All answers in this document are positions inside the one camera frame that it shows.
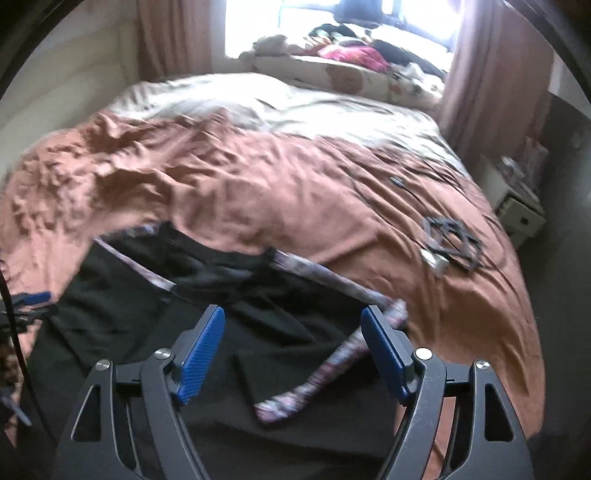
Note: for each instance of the bear print cushion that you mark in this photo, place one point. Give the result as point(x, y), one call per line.
point(341, 78)

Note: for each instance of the brown blanket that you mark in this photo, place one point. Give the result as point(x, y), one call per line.
point(277, 184)

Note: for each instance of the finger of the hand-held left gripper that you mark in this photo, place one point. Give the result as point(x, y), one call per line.
point(21, 415)
point(34, 298)

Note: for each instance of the black garment with patterned trim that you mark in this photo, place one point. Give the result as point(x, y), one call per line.
point(277, 323)

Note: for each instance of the pink curtain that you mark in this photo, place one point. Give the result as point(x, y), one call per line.
point(175, 37)
point(498, 69)

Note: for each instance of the beige plush toy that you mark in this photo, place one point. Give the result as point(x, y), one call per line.
point(268, 46)

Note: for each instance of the cream padded headboard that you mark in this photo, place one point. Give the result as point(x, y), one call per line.
point(69, 83)

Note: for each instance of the white nightstand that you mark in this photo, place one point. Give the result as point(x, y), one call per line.
point(521, 217)

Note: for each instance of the pink plush toy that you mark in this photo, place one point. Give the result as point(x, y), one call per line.
point(355, 55)

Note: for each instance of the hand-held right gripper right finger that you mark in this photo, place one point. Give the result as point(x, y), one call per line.
point(385, 355)

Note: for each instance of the black plastic frame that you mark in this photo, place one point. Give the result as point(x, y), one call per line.
point(455, 240)

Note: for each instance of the white duvet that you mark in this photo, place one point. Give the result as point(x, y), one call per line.
point(231, 97)

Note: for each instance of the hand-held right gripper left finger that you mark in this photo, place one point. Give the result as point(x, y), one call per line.
point(203, 355)

